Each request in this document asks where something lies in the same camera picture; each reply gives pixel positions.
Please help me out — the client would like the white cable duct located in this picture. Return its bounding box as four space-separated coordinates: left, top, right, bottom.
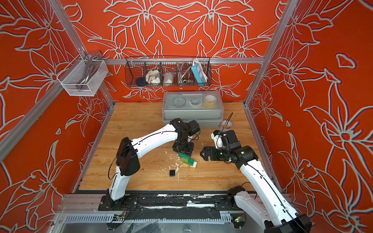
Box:
63 213 231 224

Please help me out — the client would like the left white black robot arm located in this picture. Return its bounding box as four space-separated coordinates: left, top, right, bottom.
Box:
106 118 201 203

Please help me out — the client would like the grey plastic storage box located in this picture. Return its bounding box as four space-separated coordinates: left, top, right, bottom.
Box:
162 91 224 129

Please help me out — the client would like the clear tape roll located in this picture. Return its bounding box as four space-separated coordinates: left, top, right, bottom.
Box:
219 120 233 131

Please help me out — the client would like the clear plastic wall bin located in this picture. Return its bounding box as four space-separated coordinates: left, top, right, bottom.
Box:
57 58 108 97

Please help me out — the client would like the black wire basket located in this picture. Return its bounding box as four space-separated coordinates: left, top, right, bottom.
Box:
124 55 212 87

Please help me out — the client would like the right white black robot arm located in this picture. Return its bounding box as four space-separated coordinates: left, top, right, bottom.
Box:
200 130 312 233

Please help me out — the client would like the blue white box in basket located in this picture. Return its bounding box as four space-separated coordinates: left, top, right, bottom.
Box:
191 62 207 86

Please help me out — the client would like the dark green long lego brick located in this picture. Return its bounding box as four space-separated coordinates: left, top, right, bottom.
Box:
183 159 197 168

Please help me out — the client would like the white crumpled bag in basket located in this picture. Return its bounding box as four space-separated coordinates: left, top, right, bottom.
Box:
145 70 160 84

